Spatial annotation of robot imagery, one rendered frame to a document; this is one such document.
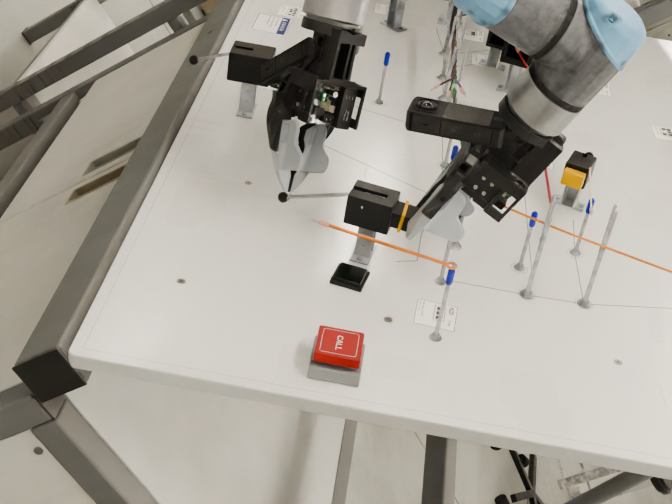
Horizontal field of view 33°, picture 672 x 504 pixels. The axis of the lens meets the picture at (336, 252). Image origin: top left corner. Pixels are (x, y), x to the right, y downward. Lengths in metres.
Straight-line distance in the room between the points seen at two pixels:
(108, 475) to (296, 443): 0.48
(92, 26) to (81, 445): 1.76
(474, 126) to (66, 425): 0.56
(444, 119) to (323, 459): 0.72
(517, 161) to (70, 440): 0.59
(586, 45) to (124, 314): 0.57
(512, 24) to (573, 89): 0.10
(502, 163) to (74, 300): 0.51
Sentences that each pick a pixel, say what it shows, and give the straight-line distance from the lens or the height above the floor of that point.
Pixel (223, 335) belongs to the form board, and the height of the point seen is 0.99.
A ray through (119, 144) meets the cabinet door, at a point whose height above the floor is 0.68.
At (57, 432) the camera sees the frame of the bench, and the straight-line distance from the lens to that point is 1.30.
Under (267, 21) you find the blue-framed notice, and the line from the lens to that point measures 1.99.
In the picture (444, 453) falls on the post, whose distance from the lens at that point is 1.73.
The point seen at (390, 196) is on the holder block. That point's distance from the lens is 1.36.
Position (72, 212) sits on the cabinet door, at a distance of 1.71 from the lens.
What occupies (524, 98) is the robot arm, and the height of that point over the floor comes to 1.37.
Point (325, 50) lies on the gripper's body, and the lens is 1.32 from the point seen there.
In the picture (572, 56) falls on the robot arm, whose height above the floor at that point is 1.44.
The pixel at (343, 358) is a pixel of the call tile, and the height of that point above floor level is 1.12.
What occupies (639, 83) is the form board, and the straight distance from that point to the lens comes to 2.04.
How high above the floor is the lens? 1.58
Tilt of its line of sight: 21 degrees down
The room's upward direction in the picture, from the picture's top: 67 degrees clockwise
